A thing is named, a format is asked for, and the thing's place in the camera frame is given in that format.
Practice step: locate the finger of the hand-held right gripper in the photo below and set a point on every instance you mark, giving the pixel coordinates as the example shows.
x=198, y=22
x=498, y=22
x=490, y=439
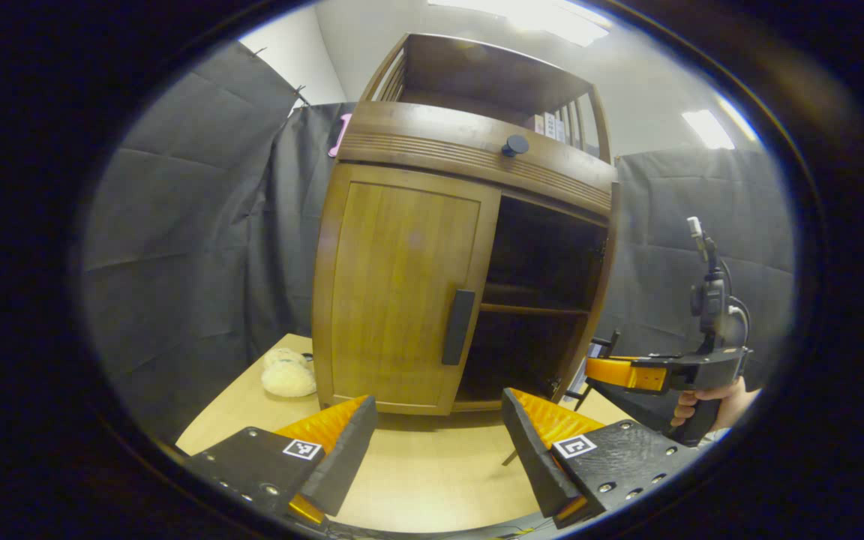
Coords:
x=623, y=373

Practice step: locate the wooden shoe cabinet door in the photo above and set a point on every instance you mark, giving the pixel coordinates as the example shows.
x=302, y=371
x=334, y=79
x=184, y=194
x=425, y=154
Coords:
x=394, y=285

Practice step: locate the round black cabinet knob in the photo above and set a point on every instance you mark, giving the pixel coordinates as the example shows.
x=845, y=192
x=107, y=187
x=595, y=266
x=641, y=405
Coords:
x=514, y=145

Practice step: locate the wooden inner shelf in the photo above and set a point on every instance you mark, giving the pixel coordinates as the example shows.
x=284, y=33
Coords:
x=529, y=307

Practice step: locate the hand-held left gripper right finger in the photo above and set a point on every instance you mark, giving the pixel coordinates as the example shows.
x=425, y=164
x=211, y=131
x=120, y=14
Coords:
x=533, y=457

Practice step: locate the wooden double-door shoe cabinet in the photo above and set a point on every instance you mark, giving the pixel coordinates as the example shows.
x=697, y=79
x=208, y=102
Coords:
x=447, y=142

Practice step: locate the black backdrop cloth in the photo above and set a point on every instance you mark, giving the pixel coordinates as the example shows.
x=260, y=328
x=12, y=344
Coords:
x=192, y=225

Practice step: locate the fluffy cream slipper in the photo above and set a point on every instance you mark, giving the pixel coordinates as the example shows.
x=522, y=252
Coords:
x=286, y=357
x=289, y=380

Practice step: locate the grey upright book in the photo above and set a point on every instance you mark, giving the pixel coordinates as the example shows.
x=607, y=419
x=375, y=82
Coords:
x=562, y=129

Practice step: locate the ceiling light panel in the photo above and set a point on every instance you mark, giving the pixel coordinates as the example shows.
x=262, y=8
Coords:
x=537, y=15

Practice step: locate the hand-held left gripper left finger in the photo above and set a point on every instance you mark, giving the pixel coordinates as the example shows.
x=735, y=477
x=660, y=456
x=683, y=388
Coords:
x=346, y=457

